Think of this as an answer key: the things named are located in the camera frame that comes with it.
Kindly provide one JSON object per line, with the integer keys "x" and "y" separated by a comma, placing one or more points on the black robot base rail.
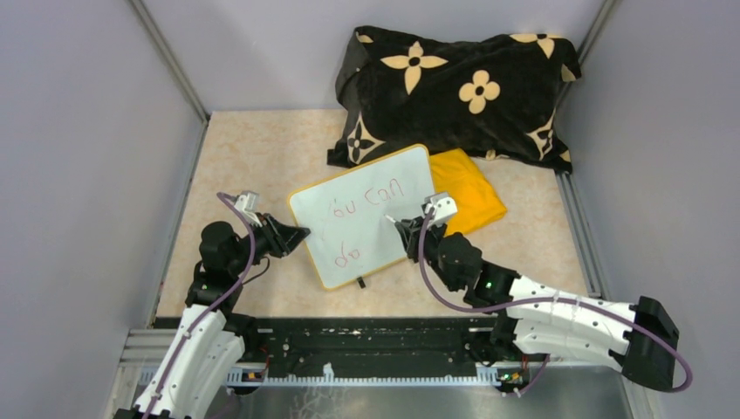
{"x": 365, "y": 350}

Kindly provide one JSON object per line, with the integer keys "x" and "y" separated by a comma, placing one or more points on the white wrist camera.
{"x": 439, "y": 208}
{"x": 246, "y": 206}

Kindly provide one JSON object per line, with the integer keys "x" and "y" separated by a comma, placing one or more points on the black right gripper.
{"x": 411, "y": 241}

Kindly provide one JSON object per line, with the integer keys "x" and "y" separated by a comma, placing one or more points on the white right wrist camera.
{"x": 439, "y": 208}

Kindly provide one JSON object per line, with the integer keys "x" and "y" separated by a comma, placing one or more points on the black floral pillow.
{"x": 495, "y": 98}

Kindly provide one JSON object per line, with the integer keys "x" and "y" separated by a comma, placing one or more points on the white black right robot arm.
{"x": 639, "y": 340}

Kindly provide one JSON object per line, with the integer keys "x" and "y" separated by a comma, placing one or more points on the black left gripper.
{"x": 287, "y": 236}

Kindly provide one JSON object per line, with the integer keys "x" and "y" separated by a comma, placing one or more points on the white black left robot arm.
{"x": 208, "y": 306}

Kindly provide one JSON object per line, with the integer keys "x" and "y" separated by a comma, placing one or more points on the yellow framed whiteboard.
{"x": 350, "y": 237}

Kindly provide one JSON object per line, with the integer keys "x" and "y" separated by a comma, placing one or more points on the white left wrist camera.
{"x": 246, "y": 206}

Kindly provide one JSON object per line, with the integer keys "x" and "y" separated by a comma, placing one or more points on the yellow zippered fabric pouch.
{"x": 478, "y": 204}

